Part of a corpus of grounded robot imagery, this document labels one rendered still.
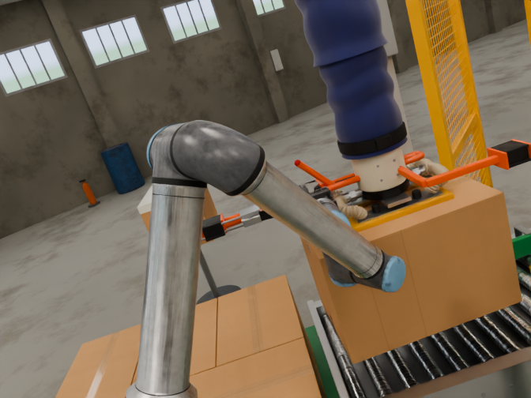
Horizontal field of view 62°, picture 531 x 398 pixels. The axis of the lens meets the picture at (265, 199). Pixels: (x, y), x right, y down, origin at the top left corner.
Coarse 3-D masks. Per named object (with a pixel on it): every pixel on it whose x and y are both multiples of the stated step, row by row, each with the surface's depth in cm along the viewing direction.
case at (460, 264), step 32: (480, 192) 140; (384, 224) 141; (416, 224) 134; (448, 224) 136; (480, 224) 137; (320, 256) 135; (416, 256) 137; (448, 256) 139; (480, 256) 140; (512, 256) 142; (320, 288) 165; (352, 288) 137; (416, 288) 140; (448, 288) 142; (480, 288) 144; (512, 288) 145; (352, 320) 141; (384, 320) 142; (416, 320) 144; (448, 320) 145; (352, 352) 144; (384, 352) 146
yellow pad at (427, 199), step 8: (416, 192) 144; (424, 192) 148; (440, 192) 144; (448, 192) 143; (416, 200) 144; (424, 200) 143; (432, 200) 142; (440, 200) 142; (448, 200) 142; (376, 208) 144; (384, 208) 146; (392, 208) 144; (400, 208) 143; (408, 208) 142; (416, 208) 142; (368, 216) 145; (376, 216) 143; (384, 216) 142; (392, 216) 142; (400, 216) 142; (352, 224) 144; (360, 224) 142; (368, 224) 141; (376, 224) 142
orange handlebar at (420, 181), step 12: (408, 156) 153; (420, 156) 149; (492, 156) 127; (456, 168) 127; (468, 168) 126; (480, 168) 127; (336, 180) 153; (348, 180) 149; (420, 180) 128; (432, 180) 126; (444, 180) 126; (228, 216) 153
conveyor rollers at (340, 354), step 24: (528, 264) 188; (528, 288) 176; (504, 312) 164; (528, 312) 163; (336, 336) 182; (432, 336) 166; (504, 336) 153; (528, 336) 151; (432, 360) 154; (456, 360) 150; (480, 360) 149; (360, 384) 157; (384, 384) 151; (408, 384) 148
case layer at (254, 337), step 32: (256, 288) 242; (288, 288) 231; (224, 320) 223; (256, 320) 213; (288, 320) 205; (96, 352) 234; (128, 352) 224; (192, 352) 206; (224, 352) 198; (256, 352) 190; (288, 352) 183; (64, 384) 216; (96, 384) 207; (128, 384) 199; (192, 384) 184; (224, 384) 178; (256, 384) 172; (288, 384) 166; (320, 384) 192
